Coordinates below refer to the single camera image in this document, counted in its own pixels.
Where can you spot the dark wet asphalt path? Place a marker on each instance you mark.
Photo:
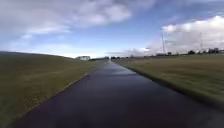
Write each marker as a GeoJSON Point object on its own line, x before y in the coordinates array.
{"type": "Point", "coordinates": [113, 96]}

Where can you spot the row of distant trees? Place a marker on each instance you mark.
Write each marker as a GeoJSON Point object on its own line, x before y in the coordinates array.
{"type": "Point", "coordinates": [200, 52]}

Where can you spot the flat grass field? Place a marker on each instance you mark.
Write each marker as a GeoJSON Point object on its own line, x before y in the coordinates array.
{"type": "Point", "coordinates": [183, 71]}

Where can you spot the grass slope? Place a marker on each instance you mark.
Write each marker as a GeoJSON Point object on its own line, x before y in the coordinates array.
{"type": "Point", "coordinates": [33, 80]}

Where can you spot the tall thin mast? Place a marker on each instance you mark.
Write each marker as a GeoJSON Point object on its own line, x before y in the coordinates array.
{"type": "Point", "coordinates": [201, 41]}
{"type": "Point", "coordinates": [163, 43]}

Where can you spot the pale distant building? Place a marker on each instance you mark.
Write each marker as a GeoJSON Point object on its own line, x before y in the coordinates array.
{"type": "Point", "coordinates": [83, 58]}

